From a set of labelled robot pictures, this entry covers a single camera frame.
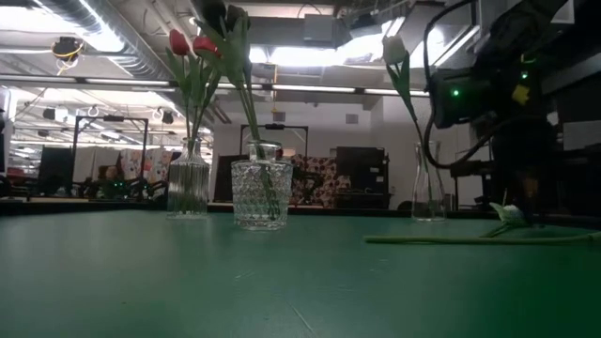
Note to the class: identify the black cabinet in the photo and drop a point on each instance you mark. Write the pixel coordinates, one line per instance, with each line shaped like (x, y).
(361, 171)

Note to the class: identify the green table mat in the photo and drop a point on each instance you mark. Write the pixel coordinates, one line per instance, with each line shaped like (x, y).
(188, 281)

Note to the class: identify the black monitor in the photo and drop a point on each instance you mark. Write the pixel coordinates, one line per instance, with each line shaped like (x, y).
(55, 169)

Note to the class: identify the red artificial tulip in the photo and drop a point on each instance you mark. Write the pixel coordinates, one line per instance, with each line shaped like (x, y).
(218, 50)
(204, 45)
(179, 43)

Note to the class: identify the person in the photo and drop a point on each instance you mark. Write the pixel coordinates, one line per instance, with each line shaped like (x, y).
(111, 173)

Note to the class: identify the ribbed glass bottle vase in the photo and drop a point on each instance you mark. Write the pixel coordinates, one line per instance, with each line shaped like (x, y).
(188, 188)

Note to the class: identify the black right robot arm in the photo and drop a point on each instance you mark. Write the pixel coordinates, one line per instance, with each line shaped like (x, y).
(516, 37)

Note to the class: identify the floral partition panel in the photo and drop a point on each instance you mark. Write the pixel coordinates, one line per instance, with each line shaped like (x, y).
(324, 176)
(157, 164)

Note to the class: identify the white artificial tulip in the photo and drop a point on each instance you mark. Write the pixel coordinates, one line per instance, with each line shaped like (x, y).
(393, 49)
(509, 215)
(469, 240)

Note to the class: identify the slim glass flask vase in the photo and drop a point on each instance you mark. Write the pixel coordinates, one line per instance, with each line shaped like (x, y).
(428, 202)

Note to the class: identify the diamond-cut glass vase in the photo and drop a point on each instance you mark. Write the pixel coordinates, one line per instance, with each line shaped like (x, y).
(260, 197)

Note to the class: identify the black gantry frame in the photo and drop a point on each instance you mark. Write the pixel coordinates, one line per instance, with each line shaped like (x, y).
(144, 145)
(274, 126)

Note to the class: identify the ceiling light panel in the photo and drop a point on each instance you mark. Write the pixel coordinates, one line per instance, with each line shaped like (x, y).
(305, 56)

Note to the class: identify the grey ceiling unit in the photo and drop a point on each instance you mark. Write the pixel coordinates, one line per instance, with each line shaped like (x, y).
(319, 29)

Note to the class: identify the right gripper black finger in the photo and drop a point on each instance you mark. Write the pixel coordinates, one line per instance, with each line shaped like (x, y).
(514, 180)

